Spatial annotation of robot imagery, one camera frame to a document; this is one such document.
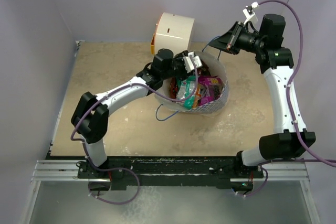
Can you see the purple Lot 100 gummy bag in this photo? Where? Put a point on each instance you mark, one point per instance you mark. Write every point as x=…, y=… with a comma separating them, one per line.
x=214, y=87

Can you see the aluminium frame rail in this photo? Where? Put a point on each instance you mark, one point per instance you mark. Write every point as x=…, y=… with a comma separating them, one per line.
x=55, y=170

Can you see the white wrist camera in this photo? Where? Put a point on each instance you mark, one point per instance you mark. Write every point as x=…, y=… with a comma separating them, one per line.
x=193, y=61
x=249, y=12

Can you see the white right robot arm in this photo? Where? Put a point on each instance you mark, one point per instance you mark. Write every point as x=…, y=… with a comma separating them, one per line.
x=276, y=65

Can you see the blue checkered paper bag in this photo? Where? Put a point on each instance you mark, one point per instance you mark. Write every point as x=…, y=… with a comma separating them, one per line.
x=216, y=69

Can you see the red Doritos chips bag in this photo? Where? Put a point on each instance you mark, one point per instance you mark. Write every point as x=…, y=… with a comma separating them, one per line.
x=174, y=87

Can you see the white round cabinet orange front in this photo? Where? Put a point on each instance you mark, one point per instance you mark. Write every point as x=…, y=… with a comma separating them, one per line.
x=173, y=32

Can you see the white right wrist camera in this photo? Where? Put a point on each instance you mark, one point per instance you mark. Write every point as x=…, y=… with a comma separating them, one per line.
x=249, y=12

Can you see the orange candy bag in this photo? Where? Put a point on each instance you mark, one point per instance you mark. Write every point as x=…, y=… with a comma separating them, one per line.
x=200, y=96

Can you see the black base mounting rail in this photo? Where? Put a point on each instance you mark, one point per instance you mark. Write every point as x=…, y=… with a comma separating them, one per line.
x=222, y=172

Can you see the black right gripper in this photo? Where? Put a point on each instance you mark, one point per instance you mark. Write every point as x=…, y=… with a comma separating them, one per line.
x=228, y=41

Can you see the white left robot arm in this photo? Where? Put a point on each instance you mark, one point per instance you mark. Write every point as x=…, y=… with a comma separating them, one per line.
x=91, y=116

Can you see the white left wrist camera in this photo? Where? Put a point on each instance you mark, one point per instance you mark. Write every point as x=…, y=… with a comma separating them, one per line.
x=193, y=61

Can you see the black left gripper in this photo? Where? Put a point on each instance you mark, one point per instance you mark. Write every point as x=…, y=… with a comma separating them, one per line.
x=181, y=61

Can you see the teal mint candy bag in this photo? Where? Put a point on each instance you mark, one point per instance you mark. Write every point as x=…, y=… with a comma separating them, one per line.
x=187, y=92

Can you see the brown Kettle chips bag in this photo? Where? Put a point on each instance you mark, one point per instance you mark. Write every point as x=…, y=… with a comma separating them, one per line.
x=203, y=70

